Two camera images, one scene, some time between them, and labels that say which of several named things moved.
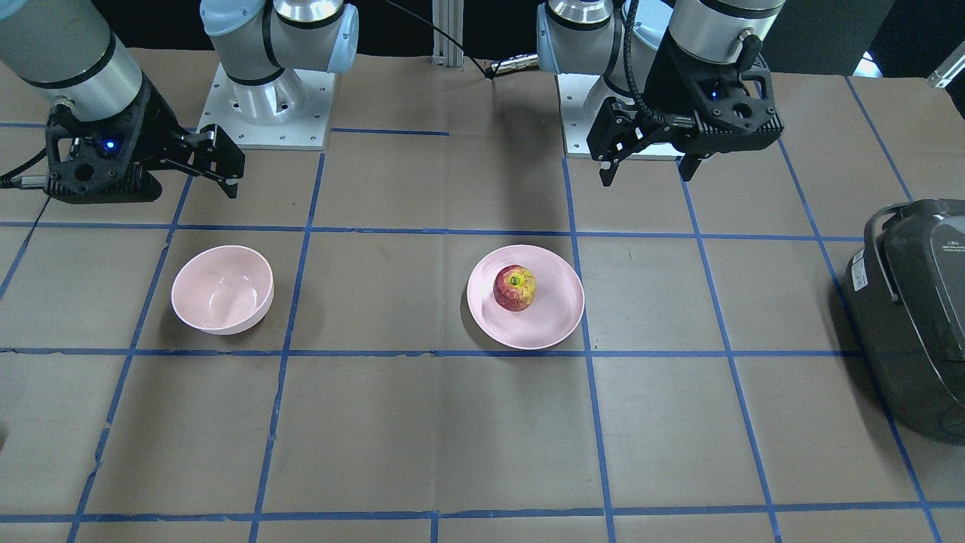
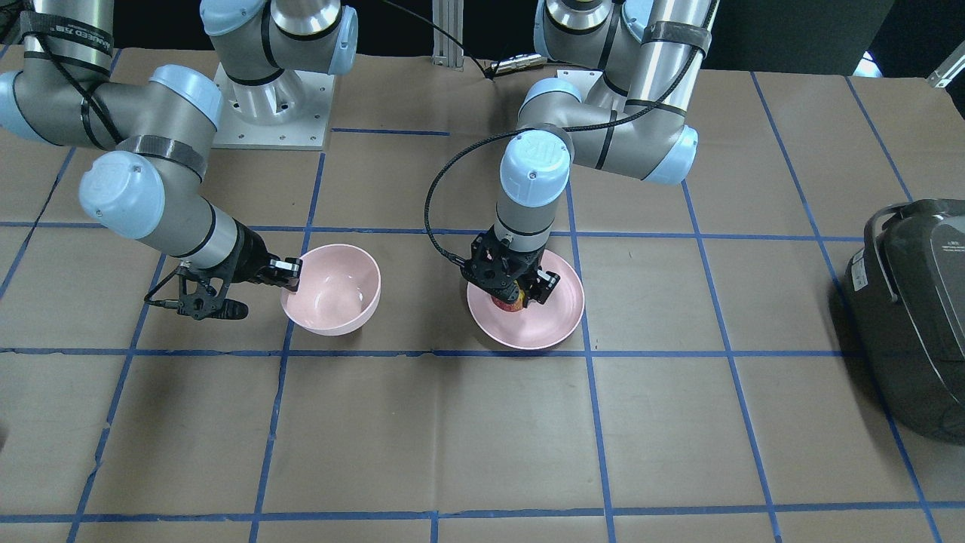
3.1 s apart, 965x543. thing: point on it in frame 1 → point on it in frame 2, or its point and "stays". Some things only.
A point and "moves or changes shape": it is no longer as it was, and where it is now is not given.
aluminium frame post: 448,18 stays
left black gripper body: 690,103 → 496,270
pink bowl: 223,289 moves or changes shape
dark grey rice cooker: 905,287 stays
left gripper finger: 690,162 → 543,285
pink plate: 556,307 stays
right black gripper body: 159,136 → 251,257
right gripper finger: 220,157 → 286,273
